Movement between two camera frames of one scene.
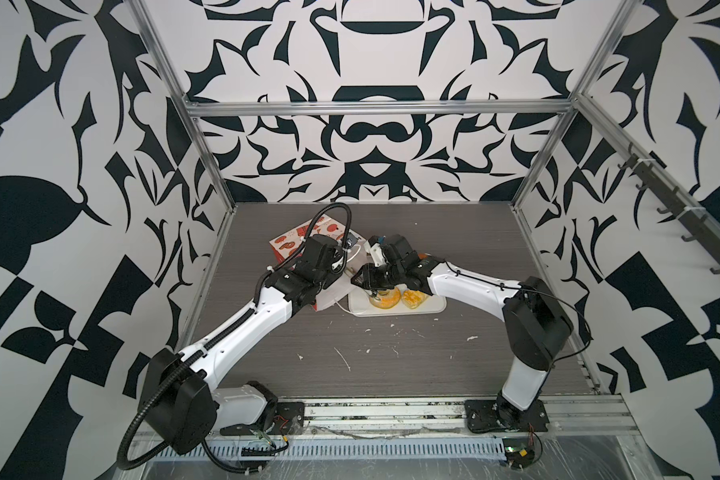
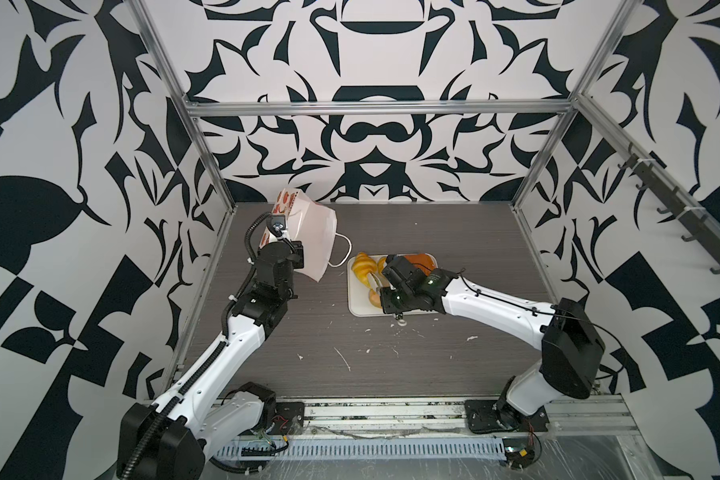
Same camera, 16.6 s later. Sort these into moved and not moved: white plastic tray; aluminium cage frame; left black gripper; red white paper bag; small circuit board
Moved: red white paper bag; left black gripper
Not moved: small circuit board; white plastic tray; aluminium cage frame
